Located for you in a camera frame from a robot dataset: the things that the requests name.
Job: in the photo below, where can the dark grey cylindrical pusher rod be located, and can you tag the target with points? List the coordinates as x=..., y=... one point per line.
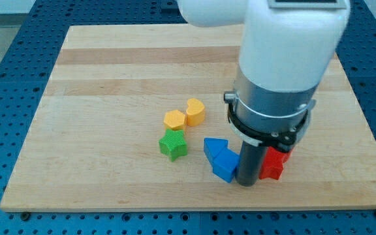
x=251, y=160

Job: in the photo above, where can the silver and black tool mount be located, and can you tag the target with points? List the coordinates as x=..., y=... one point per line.
x=266, y=118

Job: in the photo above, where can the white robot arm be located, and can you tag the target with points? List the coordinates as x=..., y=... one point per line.
x=285, y=49

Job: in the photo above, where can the red star block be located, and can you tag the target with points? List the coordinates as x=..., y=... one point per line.
x=272, y=166

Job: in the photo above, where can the green star block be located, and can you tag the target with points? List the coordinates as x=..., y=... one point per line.
x=173, y=144

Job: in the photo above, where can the blue cube block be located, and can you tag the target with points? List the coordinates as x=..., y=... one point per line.
x=225, y=164

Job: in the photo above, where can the blue triangle block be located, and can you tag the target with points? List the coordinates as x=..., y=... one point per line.
x=213, y=146

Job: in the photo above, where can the yellow heart block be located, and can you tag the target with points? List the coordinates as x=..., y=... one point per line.
x=195, y=112

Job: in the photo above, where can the yellow hexagon block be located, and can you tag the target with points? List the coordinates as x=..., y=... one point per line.
x=175, y=120

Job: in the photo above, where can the wooden board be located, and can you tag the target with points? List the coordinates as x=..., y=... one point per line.
x=93, y=144

